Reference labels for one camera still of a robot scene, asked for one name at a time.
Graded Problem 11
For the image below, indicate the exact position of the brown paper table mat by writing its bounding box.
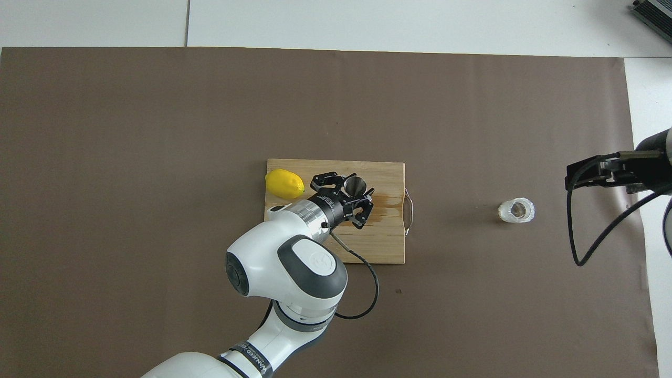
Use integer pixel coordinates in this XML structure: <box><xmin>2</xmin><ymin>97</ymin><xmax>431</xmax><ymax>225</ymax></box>
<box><xmin>0</xmin><ymin>46</ymin><xmax>660</xmax><ymax>378</ymax></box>

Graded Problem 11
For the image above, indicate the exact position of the clear faceted glass cup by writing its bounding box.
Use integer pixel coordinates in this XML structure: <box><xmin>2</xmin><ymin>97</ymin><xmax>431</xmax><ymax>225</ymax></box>
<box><xmin>498</xmin><ymin>197</ymin><xmax>536</xmax><ymax>224</ymax></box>

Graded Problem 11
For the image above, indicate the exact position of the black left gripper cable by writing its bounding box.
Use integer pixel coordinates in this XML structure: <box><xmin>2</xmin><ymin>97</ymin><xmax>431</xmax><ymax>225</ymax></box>
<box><xmin>321</xmin><ymin>222</ymin><xmax>380</xmax><ymax>320</ymax></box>

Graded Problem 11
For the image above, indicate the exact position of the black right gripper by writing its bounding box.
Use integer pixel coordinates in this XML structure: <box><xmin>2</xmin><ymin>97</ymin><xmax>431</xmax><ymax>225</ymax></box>
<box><xmin>565</xmin><ymin>129</ymin><xmax>672</xmax><ymax>195</ymax></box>

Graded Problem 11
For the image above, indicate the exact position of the grey finned metal device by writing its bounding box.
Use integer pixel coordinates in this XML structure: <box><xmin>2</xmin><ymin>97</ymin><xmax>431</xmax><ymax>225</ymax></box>
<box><xmin>630</xmin><ymin>0</ymin><xmax>672</xmax><ymax>45</ymax></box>

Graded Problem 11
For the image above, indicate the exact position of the yellow lemon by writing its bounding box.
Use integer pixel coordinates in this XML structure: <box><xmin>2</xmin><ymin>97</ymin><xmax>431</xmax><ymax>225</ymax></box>
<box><xmin>265</xmin><ymin>168</ymin><xmax>306</xmax><ymax>201</ymax></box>

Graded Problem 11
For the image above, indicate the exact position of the wooden cutting board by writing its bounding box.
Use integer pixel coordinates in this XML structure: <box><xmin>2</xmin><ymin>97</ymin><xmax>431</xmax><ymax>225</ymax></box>
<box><xmin>261</xmin><ymin>159</ymin><xmax>414</xmax><ymax>265</ymax></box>

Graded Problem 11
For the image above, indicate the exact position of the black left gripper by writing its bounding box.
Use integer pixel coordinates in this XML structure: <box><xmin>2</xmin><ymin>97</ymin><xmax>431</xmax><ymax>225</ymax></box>
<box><xmin>309</xmin><ymin>172</ymin><xmax>375</xmax><ymax>229</ymax></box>

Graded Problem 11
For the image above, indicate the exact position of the steel double jigger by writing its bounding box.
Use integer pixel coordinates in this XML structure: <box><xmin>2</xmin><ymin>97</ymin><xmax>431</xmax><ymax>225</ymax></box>
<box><xmin>343</xmin><ymin>175</ymin><xmax>368</xmax><ymax>199</ymax></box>

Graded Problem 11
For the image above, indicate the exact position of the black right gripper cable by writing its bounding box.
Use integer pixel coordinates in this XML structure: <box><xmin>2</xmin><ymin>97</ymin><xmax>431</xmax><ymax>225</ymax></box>
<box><xmin>566</xmin><ymin>150</ymin><xmax>672</xmax><ymax>267</ymax></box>

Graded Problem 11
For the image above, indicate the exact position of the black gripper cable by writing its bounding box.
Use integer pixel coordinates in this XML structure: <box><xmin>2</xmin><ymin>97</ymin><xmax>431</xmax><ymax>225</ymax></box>
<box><xmin>566</xmin><ymin>150</ymin><xmax>672</xmax><ymax>267</ymax></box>
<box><xmin>321</xmin><ymin>222</ymin><xmax>380</xmax><ymax>320</ymax></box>

